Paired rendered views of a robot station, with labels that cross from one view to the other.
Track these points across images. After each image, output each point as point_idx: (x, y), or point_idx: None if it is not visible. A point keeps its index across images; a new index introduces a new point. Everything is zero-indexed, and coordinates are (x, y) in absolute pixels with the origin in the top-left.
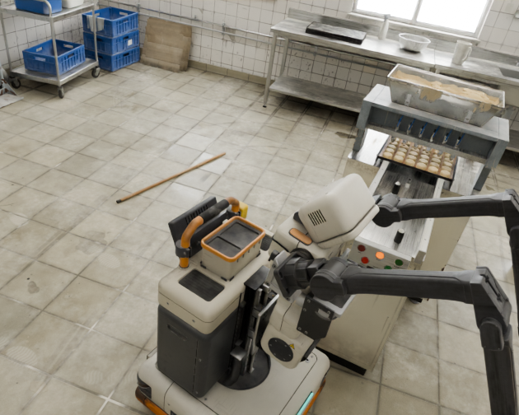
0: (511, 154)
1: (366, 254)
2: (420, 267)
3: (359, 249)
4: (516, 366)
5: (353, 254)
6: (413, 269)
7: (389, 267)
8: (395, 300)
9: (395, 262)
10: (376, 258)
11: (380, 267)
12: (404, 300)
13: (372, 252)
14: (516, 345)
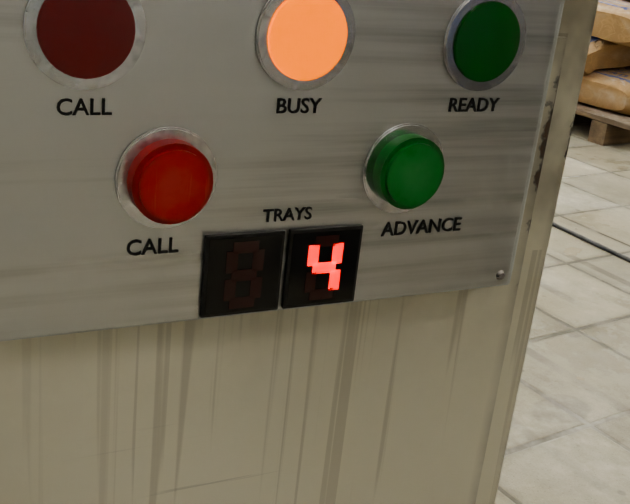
0: None
1: (160, 104)
2: (588, 48)
3: (67, 52)
4: (599, 494)
5: (14, 164)
6: (551, 95)
7: (418, 136)
8: (458, 449)
9: (456, 52)
10: (274, 107)
11: (330, 188)
12: (508, 412)
13: (224, 35)
14: (535, 439)
